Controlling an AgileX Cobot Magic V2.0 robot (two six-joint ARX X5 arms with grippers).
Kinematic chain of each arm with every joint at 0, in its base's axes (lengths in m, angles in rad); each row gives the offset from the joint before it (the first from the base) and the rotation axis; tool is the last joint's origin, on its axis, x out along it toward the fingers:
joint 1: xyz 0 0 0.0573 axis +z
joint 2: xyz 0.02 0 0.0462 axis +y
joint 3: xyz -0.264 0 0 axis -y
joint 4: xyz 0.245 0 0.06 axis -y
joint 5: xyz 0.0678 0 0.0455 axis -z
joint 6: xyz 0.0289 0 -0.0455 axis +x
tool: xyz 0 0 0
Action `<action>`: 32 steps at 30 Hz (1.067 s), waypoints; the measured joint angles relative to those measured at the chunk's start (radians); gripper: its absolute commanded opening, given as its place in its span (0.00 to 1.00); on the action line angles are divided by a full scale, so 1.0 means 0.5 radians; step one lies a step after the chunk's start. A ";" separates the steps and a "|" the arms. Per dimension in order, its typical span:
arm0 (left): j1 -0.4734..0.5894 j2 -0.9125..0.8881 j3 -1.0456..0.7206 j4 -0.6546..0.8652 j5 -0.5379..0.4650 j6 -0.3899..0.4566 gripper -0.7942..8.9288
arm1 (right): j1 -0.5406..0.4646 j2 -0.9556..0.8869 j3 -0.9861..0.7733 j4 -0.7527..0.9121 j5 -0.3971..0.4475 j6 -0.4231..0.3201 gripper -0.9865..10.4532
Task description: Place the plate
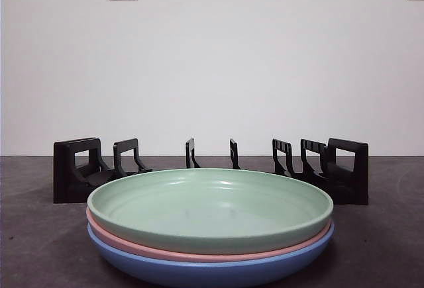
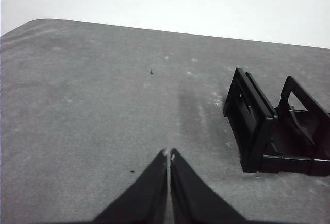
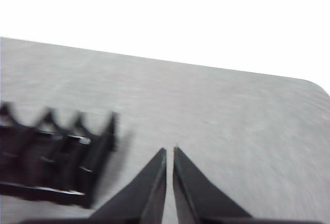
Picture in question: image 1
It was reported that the green round plate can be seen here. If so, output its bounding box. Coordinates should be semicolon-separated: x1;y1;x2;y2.
87;168;334;255

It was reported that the pink round plate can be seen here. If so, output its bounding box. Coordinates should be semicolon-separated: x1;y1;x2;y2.
85;207;333;264

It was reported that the blue round plate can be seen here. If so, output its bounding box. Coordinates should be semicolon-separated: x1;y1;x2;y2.
87;223;336;288

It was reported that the black plastic dish rack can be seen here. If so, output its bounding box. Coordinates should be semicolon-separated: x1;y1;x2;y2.
52;137;370;206

